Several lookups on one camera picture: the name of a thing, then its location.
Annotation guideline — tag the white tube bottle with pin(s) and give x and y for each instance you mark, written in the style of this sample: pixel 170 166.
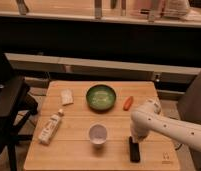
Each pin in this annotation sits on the white tube bottle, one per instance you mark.
pixel 50 127

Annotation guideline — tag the grey metal bench rail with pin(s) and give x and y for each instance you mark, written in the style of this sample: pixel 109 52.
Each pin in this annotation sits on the grey metal bench rail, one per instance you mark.
pixel 114 69

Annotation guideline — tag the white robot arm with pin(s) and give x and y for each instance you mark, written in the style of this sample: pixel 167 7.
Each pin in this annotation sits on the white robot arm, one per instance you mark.
pixel 146 117

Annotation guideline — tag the green bowl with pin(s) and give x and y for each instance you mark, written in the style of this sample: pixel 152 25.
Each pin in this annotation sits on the green bowl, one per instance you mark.
pixel 100 97

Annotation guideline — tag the white paper cup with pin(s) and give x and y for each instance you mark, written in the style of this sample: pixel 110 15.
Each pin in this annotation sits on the white paper cup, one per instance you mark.
pixel 97 134

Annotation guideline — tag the small white packet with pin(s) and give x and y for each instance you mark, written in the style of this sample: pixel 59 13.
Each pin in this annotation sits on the small white packet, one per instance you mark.
pixel 67 97

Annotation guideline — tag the black chair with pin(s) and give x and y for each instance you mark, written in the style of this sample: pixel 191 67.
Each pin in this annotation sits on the black chair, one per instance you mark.
pixel 16 106

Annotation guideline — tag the orange carrot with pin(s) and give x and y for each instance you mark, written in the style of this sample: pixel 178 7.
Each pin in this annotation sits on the orange carrot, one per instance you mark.
pixel 128 103

